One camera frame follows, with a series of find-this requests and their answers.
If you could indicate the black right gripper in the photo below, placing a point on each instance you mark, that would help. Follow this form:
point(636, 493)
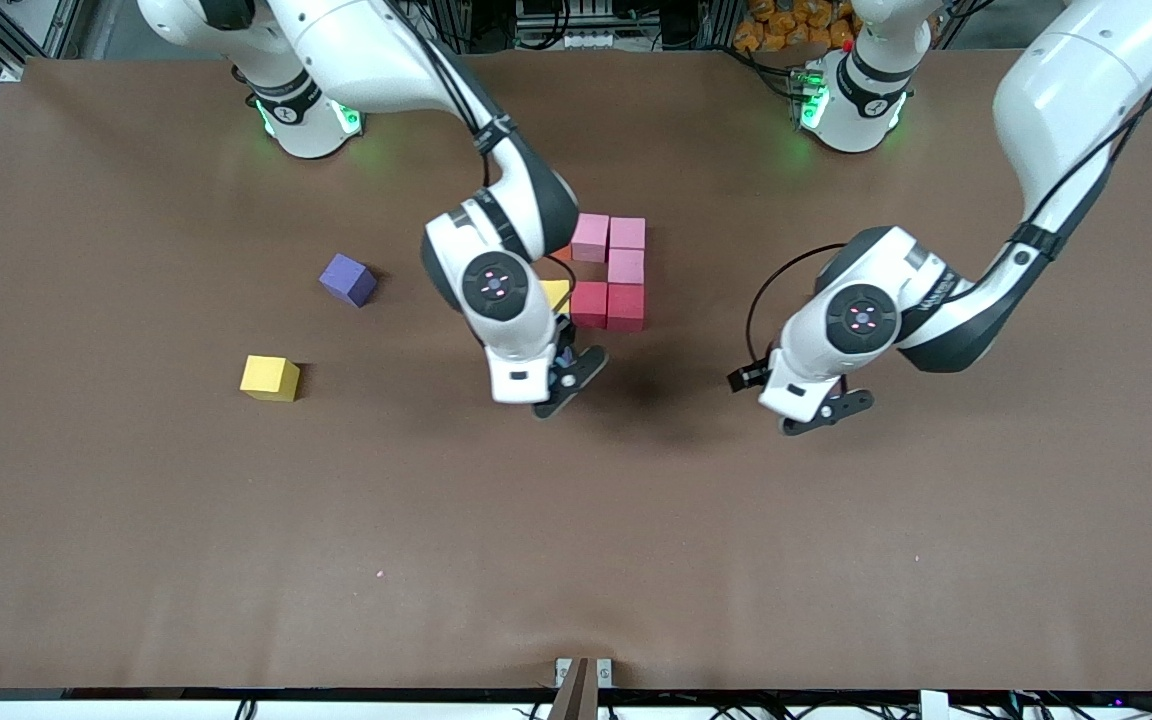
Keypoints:
point(565, 338)

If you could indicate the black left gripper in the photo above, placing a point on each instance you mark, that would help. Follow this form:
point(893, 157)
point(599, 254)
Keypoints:
point(750, 376)

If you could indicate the red foam cube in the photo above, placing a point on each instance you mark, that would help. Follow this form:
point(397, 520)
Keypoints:
point(625, 307)
point(590, 304)

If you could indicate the yellow foam cube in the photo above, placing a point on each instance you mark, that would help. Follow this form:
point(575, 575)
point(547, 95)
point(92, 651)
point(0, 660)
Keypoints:
point(268, 377)
point(558, 293)

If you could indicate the pink foam cube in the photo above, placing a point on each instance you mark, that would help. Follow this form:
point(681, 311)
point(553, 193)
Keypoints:
point(593, 238)
point(625, 266)
point(627, 233)

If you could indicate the orange foam cube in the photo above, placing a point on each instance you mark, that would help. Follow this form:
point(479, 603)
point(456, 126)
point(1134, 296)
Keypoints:
point(563, 254)

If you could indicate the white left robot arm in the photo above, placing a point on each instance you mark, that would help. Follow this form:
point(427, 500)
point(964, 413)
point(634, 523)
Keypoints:
point(1086, 90)

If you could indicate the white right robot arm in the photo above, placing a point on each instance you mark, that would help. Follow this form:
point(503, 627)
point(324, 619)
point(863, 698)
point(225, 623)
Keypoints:
point(376, 50)

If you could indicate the table cover sheet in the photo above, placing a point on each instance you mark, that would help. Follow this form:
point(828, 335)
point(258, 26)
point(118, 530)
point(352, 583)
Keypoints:
point(576, 600)

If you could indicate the white electronics box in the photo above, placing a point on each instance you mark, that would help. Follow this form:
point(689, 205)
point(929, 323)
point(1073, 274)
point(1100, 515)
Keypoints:
point(581, 40)

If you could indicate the orange yellow object pile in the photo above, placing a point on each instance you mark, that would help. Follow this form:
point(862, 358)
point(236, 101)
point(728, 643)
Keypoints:
point(786, 25)

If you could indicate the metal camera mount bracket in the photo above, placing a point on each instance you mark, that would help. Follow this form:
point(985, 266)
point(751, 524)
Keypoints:
point(576, 695)

